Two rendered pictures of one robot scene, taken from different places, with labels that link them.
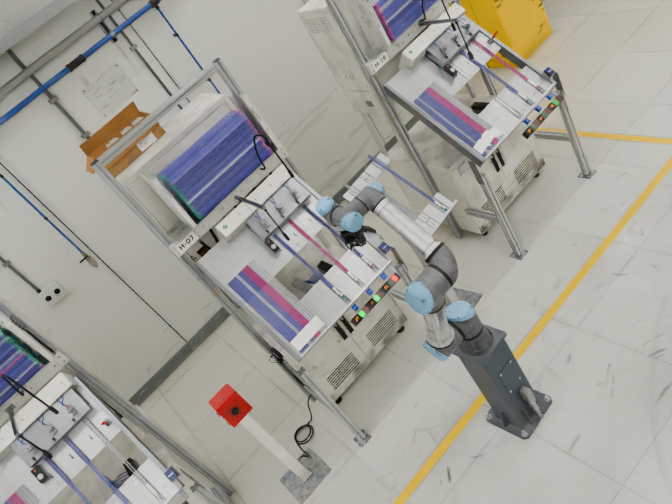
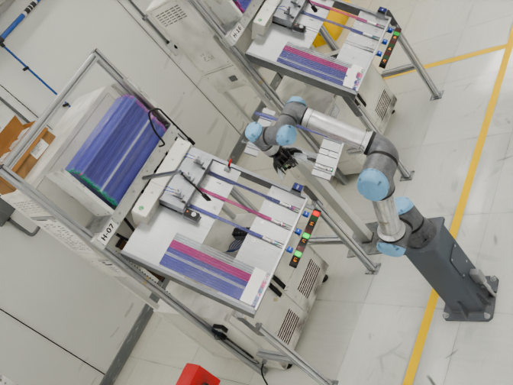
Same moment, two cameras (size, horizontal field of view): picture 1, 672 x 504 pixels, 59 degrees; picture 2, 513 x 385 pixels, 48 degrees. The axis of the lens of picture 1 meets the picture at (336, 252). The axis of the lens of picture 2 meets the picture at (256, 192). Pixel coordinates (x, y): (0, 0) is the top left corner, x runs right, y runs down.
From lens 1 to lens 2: 62 cm
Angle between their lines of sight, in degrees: 13
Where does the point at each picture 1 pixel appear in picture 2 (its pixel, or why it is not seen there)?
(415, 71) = (269, 36)
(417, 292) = (371, 176)
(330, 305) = (266, 254)
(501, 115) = (356, 53)
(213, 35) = (61, 63)
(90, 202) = not seen: outside the picture
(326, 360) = (269, 321)
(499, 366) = (448, 251)
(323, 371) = not seen: hidden behind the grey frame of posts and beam
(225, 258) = (149, 240)
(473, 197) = not seen: hidden behind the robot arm
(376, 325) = (304, 276)
